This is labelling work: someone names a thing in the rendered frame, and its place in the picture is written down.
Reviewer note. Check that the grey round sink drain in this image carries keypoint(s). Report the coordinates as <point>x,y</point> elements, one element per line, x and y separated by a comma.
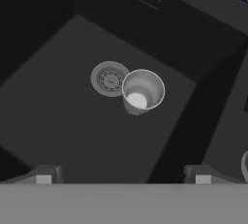
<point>105,78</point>

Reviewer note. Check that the dark grey double sink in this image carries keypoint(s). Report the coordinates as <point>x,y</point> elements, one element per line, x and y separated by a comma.
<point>64,105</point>

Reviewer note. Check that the pale grey round object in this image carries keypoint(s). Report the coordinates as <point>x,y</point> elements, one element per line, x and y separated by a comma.
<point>245,169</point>

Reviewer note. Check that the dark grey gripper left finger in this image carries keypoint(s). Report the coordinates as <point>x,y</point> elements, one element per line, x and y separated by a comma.
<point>48,173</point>

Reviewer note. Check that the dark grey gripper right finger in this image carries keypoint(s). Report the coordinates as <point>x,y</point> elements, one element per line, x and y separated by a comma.
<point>198,173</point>

